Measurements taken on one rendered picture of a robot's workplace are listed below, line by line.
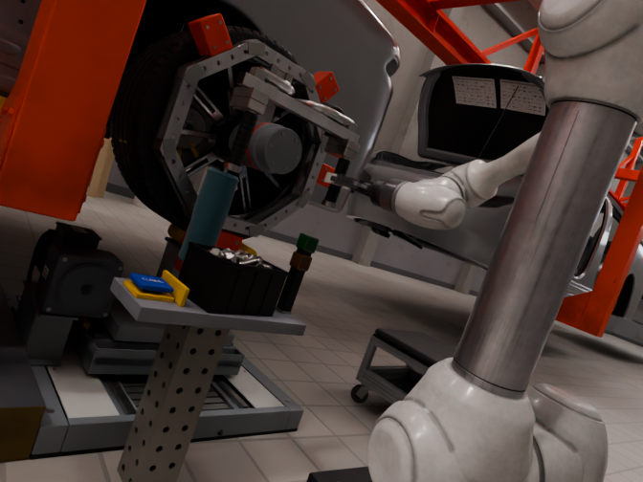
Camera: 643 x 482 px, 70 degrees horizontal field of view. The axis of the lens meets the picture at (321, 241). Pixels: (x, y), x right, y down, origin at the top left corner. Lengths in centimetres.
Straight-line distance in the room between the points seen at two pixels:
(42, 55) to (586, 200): 99
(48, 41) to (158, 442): 86
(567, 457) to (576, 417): 6
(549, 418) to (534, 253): 28
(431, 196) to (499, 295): 49
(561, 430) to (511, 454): 14
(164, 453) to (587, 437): 84
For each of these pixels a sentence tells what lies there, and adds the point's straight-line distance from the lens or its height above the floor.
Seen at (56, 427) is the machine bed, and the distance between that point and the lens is 126.
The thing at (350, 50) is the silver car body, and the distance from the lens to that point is 220.
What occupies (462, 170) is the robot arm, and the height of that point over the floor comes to 94.
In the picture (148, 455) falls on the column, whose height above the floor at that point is 10.
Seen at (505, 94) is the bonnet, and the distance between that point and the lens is 464.
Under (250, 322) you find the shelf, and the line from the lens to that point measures 106.
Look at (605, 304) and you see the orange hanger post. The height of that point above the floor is 79.
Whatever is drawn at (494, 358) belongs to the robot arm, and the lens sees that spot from 64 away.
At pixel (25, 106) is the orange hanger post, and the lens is 112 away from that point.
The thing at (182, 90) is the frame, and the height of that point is 90.
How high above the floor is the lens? 73
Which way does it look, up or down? 4 degrees down
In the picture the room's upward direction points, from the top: 20 degrees clockwise
